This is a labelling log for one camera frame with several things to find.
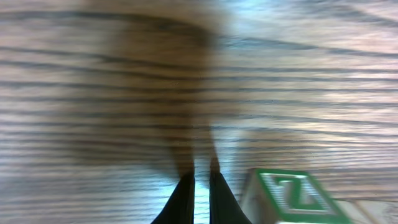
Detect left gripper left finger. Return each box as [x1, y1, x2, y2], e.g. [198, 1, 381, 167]
[151, 172, 195, 224]

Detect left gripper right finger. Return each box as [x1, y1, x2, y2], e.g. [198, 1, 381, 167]
[210, 172, 251, 224]

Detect white block frog picture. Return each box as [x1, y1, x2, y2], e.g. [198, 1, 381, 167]
[240, 168, 351, 224]

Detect white block green edge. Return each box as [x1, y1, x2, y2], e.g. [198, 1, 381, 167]
[336, 200, 397, 224]

